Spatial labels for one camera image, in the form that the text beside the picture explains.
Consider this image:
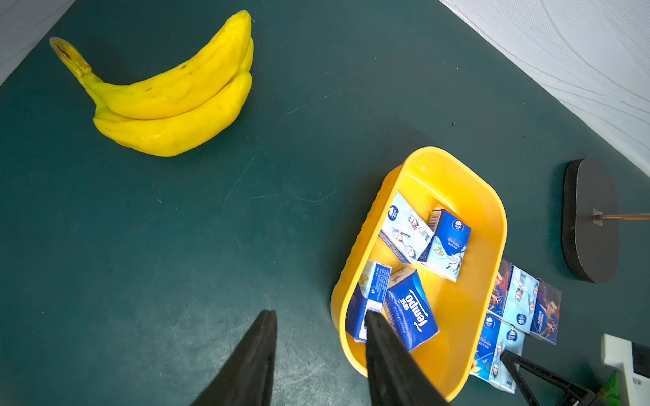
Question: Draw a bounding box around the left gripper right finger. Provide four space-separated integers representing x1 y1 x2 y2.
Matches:
365 312 448 405

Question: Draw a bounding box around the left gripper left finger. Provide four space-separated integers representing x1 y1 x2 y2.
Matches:
193 310 278 405

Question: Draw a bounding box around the green table mat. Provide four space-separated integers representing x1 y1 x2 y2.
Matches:
1 1 649 405

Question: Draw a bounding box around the yellow plastic storage box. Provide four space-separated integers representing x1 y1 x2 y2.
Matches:
331 147 508 400

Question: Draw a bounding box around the blue orange tissue pack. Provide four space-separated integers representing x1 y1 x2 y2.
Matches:
470 313 501 382

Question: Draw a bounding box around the black metal glass stand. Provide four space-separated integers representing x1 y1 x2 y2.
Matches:
561 157 649 284

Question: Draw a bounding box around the barcode white tissue pack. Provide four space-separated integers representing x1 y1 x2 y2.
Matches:
486 324 526 395

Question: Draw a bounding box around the dark purple tissue pack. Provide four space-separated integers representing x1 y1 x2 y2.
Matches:
530 279 562 345

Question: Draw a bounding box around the blue white tissue pack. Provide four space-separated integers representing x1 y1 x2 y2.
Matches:
421 209 472 283

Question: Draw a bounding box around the blue Tempo tissue pack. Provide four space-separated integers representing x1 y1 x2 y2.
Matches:
384 267 440 352

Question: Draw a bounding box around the yellow banana bunch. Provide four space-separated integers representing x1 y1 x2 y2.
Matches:
49 10 254 157

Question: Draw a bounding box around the green snack bag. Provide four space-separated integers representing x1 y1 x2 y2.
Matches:
598 371 622 406

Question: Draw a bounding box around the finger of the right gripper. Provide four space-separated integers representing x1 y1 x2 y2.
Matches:
500 350 594 406

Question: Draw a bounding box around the purple anime tissue pack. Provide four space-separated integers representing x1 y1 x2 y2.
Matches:
487 259 513 318

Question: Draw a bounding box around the small blue tissue pack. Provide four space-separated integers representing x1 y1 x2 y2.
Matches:
345 261 392 343

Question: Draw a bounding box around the light blue anime tissue pack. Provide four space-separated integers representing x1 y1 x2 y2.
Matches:
379 192 433 264

